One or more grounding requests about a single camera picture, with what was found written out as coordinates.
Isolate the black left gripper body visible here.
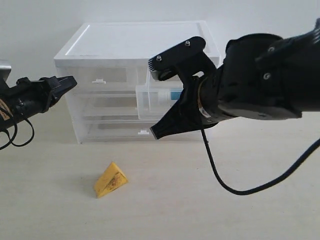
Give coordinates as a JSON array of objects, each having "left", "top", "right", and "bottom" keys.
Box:
[{"left": 4, "top": 77, "right": 54, "bottom": 118}]

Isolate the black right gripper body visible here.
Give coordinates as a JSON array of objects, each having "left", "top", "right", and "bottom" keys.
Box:
[{"left": 179, "top": 76, "right": 218, "bottom": 130}]

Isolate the white blue pill bottle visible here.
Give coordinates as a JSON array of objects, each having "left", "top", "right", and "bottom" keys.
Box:
[{"left": 157, "top": 88, "right": 183, "bottom": 105}]

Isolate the yellow wedge block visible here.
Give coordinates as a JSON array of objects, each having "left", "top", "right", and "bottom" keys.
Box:
[{"left": 93, "top": 162, "right": 129, "bottom": 198}]

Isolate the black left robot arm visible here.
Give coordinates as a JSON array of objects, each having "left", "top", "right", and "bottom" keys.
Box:
[{"left": 0, "top": 76, "right": 77, "bottom": 130}]

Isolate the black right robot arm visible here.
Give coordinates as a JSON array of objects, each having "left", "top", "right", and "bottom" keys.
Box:
[{"left": 148, "top": 22, "right": 320, "bottom": 139}]

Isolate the white plastic drawer cabinet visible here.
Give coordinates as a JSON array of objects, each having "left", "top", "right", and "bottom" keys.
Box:
[{"left": 54, "top": 20, "right": 221, "bottom": 144}]

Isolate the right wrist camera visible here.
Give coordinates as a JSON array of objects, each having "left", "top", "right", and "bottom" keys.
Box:
[{"left": 148, "top": 36, "right": 217, "bottom": 84}]

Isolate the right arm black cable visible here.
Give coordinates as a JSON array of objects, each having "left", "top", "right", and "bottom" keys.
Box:
[{"left": 199, "top": 124, "right": 320, "bottom": 196}]

